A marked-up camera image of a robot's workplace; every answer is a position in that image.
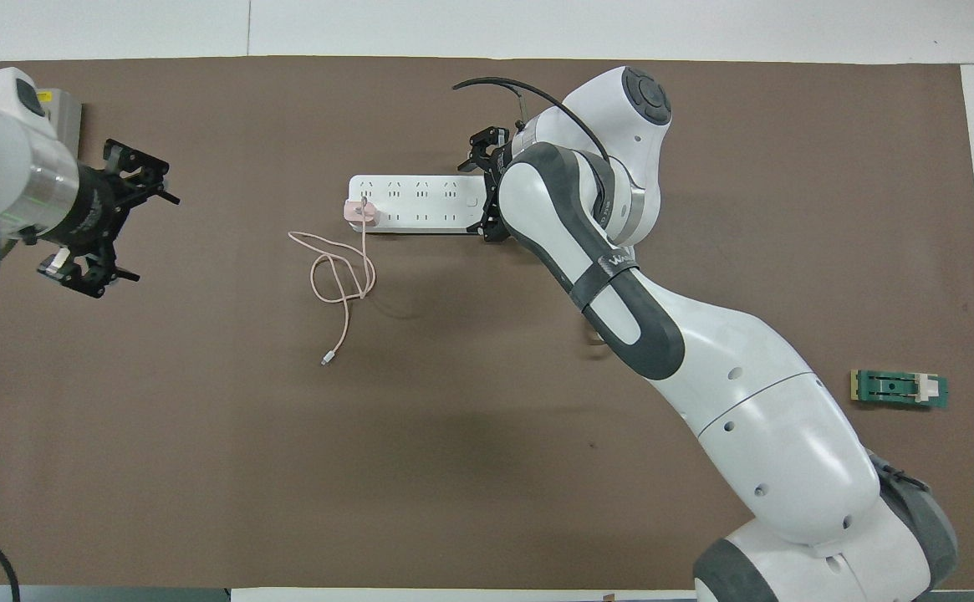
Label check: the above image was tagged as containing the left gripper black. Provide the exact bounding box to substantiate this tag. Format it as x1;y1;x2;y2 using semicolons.
38;138;181;300

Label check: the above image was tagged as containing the white power strip with cord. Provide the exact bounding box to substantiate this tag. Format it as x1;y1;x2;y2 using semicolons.
348;174;609;350

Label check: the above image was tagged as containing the grey push-button switch box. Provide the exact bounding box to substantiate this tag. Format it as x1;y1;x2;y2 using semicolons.
39;88;84;160

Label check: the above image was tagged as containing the pink charging cable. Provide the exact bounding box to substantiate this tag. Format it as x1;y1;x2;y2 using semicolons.
288;201;377;367

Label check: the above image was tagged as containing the brown table mat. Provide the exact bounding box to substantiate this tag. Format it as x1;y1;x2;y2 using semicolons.
0;56;974;590

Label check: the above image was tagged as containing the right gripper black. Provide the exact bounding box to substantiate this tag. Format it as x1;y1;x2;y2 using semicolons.
457;125;519;245

